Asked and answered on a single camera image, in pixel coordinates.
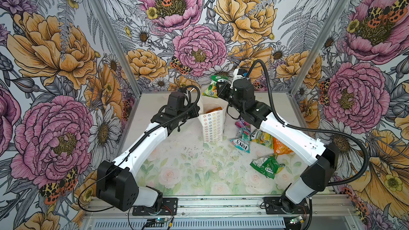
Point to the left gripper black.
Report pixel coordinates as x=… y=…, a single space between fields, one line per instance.
x=195 y=112

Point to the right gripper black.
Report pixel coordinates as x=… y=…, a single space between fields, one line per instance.
x=225 y=87

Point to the orange snack bag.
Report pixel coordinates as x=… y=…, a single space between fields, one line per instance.
x=214 y=109
x=280 y=148

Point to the white paper bag with print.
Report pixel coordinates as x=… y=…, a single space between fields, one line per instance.
x=216 y=126

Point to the teal Fox's candy bag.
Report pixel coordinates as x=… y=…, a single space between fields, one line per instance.
x=242 y=140

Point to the yellow green Fox's candy bag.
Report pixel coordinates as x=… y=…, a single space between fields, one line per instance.
x=211 y=90

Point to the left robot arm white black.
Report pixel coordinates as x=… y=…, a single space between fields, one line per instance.
x=116 y=183

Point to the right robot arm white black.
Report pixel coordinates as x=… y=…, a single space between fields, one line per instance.
x=321 y=159

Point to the green snack bag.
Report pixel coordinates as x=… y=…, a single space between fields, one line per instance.
x=267 y=166

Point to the purple snack packet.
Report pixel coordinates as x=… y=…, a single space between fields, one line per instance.
x=241 y=123

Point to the white vented box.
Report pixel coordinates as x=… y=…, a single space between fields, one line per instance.
x=192 y=224

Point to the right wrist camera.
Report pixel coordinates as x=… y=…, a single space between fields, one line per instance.
x=239 y=73

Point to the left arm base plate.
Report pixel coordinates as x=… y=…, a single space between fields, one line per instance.
x=165 y=207

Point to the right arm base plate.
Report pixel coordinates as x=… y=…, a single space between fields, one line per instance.
x=283 y=206

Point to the aluminium front rail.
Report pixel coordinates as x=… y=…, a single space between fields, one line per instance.
x=323 y=205

